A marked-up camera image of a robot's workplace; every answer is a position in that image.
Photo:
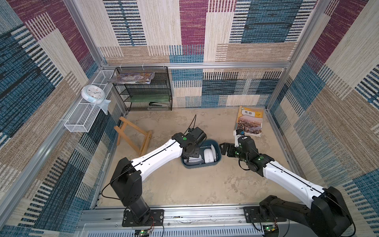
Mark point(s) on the magazine on shelf top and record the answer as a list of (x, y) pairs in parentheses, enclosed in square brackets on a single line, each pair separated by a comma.
[(132, 78)]

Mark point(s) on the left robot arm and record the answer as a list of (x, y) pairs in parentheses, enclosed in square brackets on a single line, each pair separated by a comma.
[(129, 175)]

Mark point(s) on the white rounded mouse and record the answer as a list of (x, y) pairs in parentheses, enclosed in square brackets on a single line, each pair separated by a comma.
[(208, 158)]

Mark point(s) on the white wire basket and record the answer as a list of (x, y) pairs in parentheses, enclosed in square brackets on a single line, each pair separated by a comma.
[(84, 114)]

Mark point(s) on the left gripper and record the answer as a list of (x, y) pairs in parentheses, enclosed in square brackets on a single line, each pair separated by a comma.
[(196, 153)]

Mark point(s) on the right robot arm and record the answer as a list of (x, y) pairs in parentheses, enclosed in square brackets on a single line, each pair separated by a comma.
[(323, 210)]

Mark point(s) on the wooden stand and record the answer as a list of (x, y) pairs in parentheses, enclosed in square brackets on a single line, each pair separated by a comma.
[(137, 138)]

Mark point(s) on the silver flat mouse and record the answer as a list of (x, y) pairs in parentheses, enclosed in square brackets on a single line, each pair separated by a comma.
[(193, 161)]

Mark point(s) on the silver mouse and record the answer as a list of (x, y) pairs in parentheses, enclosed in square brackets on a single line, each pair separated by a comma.
[(193, 161), (214, 154)]

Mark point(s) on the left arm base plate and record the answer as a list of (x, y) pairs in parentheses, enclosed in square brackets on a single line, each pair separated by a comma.
[(153, 217)]

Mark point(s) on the white round clock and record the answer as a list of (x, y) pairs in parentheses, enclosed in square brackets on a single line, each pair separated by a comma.
[(93, 94)]

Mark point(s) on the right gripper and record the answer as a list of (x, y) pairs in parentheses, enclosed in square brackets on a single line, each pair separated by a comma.
[(232, 149)]

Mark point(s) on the textbook with city cover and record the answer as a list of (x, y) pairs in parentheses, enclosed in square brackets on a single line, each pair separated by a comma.
[(250, 120)]

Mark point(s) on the teal plastic storage box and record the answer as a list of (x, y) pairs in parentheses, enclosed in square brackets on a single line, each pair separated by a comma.
[(207, 145)]

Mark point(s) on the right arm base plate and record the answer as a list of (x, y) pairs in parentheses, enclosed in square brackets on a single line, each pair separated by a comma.
[(252, 215)]

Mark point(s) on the black wire mesh shelf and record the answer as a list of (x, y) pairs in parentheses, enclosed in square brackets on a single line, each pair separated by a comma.
[(155, 96)]

